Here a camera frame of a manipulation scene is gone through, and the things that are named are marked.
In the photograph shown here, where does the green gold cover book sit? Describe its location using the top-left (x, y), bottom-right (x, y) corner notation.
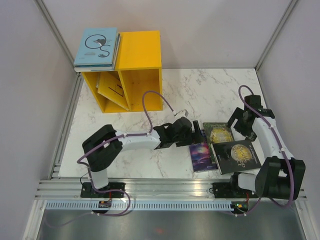
top-left (202, 122), bottom-right (234, 144)

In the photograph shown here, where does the dark Wuthering Heights book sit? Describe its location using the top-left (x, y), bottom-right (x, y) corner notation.
top-left (74, 34), bottom-right (122, 74)

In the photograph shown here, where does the black Moon Sixpence book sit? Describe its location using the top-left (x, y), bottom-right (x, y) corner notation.
top-left (211, 140), bottom-right (262, 175)

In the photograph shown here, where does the yellow wooden shelf box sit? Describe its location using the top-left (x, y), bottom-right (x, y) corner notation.
top-left (82, 30), bottom-right (163, 114)

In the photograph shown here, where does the grey thin book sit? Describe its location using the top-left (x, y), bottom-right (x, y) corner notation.
top-left (95, 72), bottom-right (101, 89)

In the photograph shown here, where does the yellow thin book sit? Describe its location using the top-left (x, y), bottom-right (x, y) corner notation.
top-left (97, 71), bottom-right (129, 111)

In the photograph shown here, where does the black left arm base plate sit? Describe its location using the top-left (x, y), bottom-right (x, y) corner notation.
top-left (80, 182), bottom-right (125, 199)

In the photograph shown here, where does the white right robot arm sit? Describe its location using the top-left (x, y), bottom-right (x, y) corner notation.
top-left (227, 94), bottom-right (306, 202)

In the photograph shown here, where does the light blue Old Man book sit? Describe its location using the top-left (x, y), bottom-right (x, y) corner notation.
top-left (73, 27), bottom-right (118, 67)

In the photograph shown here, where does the blue 20000 Leagues book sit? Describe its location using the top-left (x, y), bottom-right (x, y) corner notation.
top-left (74, 33), bottom-right (121, 71)

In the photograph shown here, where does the aluminium corner post left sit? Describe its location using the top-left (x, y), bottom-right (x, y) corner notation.
top-left (33, 0), bottom-right (74, 69)

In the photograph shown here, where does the perforated cable duct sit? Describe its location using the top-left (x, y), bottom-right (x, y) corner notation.
top-left (45, 200), bottom-right (234, 211)

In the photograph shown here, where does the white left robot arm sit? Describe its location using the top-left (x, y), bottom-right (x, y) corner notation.
top-left (82, 117), bottom-right (205, 198)

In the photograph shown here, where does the aluminium corner post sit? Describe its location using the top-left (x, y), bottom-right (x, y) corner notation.
top-left (33, 0), bottom-right (74, 69)
top-left (254, 0), bottom-right (300, 72)

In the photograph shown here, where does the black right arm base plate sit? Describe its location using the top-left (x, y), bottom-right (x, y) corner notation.
top-left (211, 182), bottom-right (241, 199)

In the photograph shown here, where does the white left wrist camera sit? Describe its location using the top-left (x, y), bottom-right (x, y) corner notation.
top-left (174, 109), bottom-right (189, 119)

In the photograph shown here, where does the purple galaxy cover book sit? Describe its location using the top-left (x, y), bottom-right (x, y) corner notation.
top-left (189, 142), bottom-right (218, 173)

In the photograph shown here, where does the aluminium corner post right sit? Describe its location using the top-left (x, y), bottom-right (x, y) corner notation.
top-left (254, 0), bottom-right (300, 72)

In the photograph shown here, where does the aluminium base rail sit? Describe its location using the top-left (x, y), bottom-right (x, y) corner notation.
top-left (34, 177), bottom-right (308, 202)

